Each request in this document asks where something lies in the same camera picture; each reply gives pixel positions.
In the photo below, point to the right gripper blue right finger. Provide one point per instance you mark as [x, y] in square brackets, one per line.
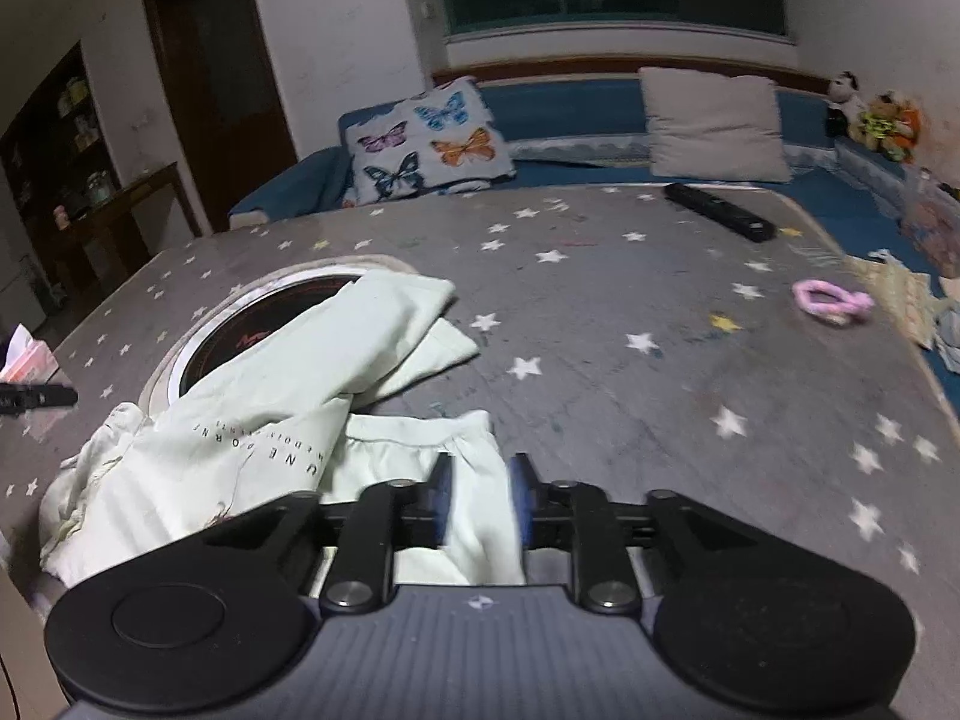
[526, 490]

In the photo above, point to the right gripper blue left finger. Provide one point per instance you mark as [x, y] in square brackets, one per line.
[439, 496]

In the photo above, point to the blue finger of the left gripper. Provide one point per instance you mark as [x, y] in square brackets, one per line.
[17, 399]

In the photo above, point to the pale green white t-shirt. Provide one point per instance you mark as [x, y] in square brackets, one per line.
[287, 416]

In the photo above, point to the pink white tissue pack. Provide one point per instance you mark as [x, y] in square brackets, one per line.
[27, 359]

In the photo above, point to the grey star pattern tablecloth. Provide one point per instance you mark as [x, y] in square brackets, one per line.
[625, 342]

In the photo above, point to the dark wooden side table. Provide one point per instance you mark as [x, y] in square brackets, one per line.
[114, 227]

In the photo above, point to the round black induction cooktop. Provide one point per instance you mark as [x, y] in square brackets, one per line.
[250, 314]

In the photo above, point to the dark wooden shelf cabinet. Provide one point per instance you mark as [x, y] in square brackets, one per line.
[55, 157]

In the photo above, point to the butterfly print pillow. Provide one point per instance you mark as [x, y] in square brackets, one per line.
[437, 140]

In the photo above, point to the black remote control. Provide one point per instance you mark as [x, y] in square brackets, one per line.
[732, 217]

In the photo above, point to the blue sofa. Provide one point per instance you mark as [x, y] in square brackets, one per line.
[583, 131]

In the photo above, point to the pink hair scrunchie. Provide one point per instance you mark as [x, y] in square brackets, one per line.
[829, 303]

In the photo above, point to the plain beige pillow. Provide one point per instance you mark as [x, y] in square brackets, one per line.
[707, 126]

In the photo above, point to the dark wooden door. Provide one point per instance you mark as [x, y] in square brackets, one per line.
[220, 86]

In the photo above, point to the pile of folded cloths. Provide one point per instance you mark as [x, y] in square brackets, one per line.
[929, 321]

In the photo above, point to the black white panda plush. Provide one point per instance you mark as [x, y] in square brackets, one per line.
[845, 105]

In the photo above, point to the orange yellow plush toy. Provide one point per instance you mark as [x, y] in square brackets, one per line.
[889, 126]

